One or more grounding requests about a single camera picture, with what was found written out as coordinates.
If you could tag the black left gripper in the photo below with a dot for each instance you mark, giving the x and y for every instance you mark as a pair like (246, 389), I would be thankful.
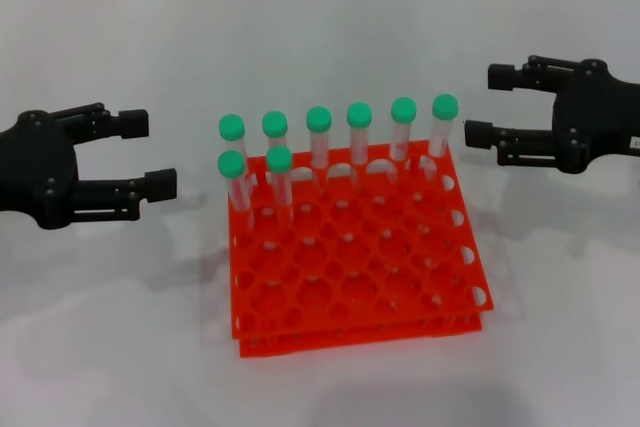
(35, 172)

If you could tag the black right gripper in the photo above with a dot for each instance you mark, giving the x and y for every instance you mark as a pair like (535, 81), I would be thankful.
(595, 117)

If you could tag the green-capped test tube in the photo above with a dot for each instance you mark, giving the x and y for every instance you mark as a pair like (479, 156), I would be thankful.
(231, 127)
(445, 106)
(275, 123)
(404, 109)
(359, 114)
(319, 118)
(231, 163)
(279, 158)

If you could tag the orange test tube rack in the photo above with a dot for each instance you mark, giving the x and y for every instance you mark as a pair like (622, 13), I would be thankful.
(360, 287)

